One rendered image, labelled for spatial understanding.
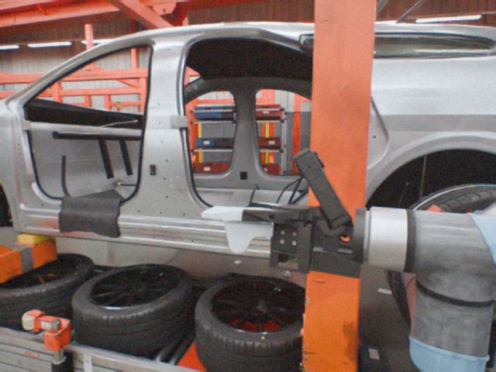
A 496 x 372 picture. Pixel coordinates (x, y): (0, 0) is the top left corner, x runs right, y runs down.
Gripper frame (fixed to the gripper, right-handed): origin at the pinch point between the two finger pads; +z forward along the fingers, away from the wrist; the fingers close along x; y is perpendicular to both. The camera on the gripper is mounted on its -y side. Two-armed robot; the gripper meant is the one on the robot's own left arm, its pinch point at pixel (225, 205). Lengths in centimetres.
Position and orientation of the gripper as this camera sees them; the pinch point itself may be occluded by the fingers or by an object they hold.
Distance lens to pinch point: 45.4
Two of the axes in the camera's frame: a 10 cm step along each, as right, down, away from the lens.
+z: -9.1, -0.6, 4.0
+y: -0.5, 10.0, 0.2
